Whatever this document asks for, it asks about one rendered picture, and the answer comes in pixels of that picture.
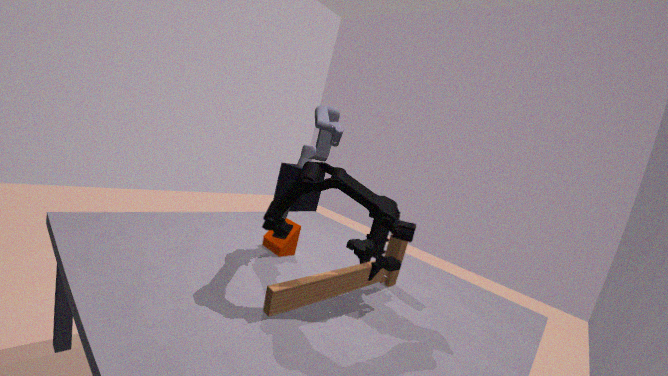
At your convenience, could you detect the wooden post with slot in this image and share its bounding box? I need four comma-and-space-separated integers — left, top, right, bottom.
379, 234, 408, 287

